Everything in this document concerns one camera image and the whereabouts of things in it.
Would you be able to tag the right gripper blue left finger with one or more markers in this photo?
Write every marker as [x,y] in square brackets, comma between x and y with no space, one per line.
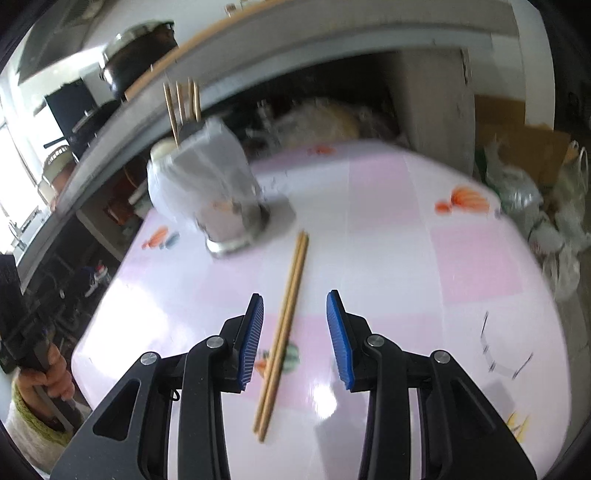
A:
[250,329]

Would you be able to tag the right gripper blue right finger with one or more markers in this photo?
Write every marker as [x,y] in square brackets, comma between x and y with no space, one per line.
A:
[343,339]

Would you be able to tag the cream plastic ladle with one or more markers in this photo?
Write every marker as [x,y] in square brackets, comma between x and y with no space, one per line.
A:
[162,148]

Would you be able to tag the large steel spoon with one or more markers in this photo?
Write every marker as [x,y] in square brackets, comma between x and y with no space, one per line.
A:
[188,129]

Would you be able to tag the crossing wooden chopstick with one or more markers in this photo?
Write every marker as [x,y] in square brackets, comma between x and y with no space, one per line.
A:
[171,113]

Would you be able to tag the fluffy white sleeve forearm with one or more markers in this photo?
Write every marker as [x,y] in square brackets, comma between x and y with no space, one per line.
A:
[41,445]

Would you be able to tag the person's left hand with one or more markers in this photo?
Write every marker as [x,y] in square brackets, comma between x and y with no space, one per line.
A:
[57,379]

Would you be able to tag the steel utensil holder cup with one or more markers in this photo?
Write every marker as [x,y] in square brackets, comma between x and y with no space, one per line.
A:
[231,224]

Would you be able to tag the white plastic bag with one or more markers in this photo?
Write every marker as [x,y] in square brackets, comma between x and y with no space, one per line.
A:
[208,170]

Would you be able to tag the brown enamel pot stack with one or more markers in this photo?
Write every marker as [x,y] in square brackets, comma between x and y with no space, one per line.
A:
[58,167]

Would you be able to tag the yellowish plastic bag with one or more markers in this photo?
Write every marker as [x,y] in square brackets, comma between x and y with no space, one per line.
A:
[322,121]

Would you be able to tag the black wok pan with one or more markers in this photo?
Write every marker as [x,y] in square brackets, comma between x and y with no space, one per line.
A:
[88,126]

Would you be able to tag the black appliance box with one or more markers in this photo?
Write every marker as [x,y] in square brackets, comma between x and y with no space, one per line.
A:
[69,104]

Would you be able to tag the plastic bags on floor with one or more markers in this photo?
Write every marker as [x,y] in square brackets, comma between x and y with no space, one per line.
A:
[551,223]

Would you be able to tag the cardboard box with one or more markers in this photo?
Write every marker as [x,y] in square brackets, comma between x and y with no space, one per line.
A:
[538,150]

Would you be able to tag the large black stock pot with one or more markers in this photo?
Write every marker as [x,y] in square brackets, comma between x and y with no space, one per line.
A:
[133,52]

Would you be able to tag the wooden cutting board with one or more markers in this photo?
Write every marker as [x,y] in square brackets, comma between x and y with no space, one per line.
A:
[208,33]

